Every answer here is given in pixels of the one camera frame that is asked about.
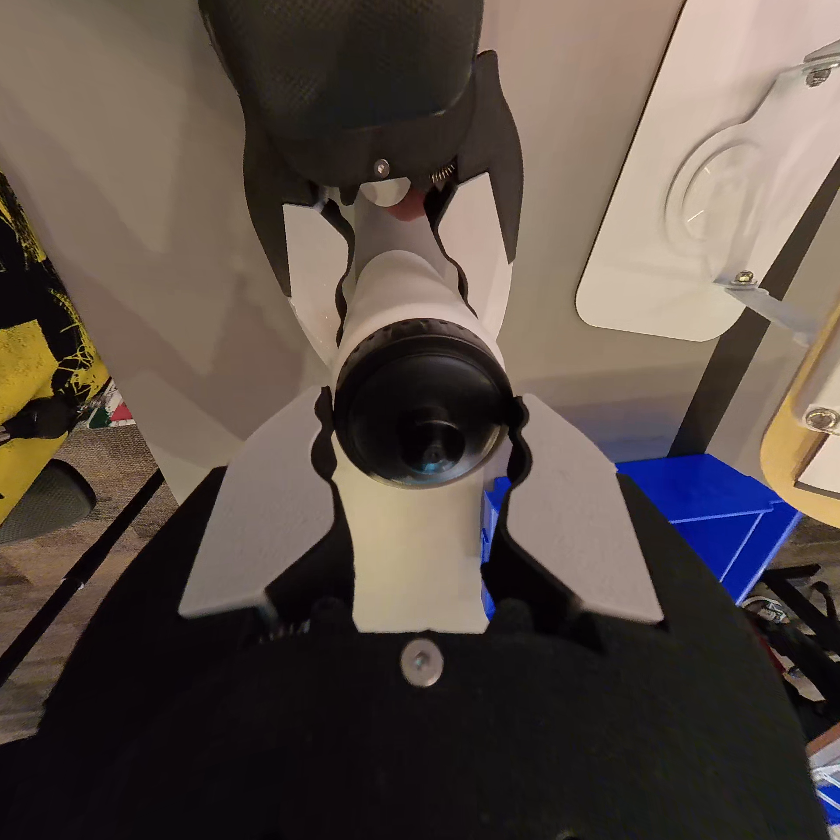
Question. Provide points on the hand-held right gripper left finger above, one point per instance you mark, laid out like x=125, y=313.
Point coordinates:
x=262, y=518

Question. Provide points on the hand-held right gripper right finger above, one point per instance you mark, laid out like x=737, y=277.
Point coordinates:
x=584, y=525

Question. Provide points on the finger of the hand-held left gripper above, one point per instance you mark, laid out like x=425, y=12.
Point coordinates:
x=479, y=229
x=308, y=249

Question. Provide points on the white bottle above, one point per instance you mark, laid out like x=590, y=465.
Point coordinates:
x=407, y=289

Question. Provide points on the blue plastic bin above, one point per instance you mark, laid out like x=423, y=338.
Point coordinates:
x=709, y=505

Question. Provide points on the black bottle lid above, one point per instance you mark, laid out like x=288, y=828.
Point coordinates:
x=420, y=407

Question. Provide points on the white stand base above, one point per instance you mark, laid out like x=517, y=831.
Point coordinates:
x=656, y=229

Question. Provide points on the black stand pole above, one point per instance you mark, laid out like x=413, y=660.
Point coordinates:
x=85, y=571

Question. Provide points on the red green white packet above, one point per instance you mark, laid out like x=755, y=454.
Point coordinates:
x=111, y=410

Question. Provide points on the black stool seat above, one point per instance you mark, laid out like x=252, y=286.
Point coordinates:
x=46, y=505

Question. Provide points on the black tape strip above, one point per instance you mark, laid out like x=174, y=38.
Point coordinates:
x=741, y=341

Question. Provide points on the clear acrylic holder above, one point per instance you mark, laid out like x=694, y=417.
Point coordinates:
x=768, y=302

